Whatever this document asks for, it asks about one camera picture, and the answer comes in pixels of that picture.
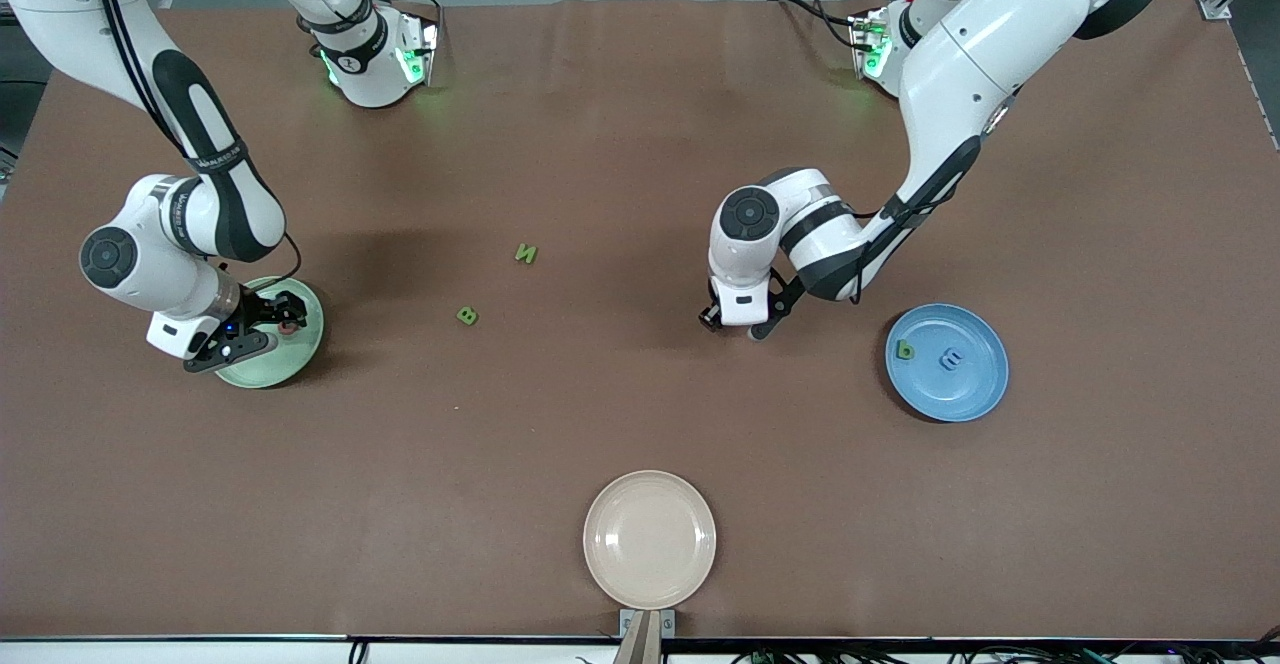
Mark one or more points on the blue lowercase letter m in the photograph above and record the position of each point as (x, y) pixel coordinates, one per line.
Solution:
(951, 358)

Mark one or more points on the cream plastic plate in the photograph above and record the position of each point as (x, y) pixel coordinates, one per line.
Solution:
(650, 540)

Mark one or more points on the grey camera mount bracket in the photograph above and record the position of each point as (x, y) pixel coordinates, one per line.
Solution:
(647, 634)

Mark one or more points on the blue plastic plate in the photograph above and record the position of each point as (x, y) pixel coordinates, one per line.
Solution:
(947, 384)

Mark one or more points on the green plastic plate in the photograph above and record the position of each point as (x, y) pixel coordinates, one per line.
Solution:
(270, 369)

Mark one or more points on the green uppercase letter N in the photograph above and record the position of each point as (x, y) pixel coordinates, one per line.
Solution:
(526, 254)

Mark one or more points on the silver base connector box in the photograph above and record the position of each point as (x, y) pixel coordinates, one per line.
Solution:
(868, 44)
(418, 52)

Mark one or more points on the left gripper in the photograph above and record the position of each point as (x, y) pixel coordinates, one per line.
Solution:
(711, 318)

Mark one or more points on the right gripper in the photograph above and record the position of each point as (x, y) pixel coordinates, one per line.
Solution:
(262, 308)

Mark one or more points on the green uppercase letter B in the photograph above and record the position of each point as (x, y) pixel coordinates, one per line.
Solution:
(467, 316)

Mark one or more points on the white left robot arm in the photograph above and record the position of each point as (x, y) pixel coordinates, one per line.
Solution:
(980, 64)

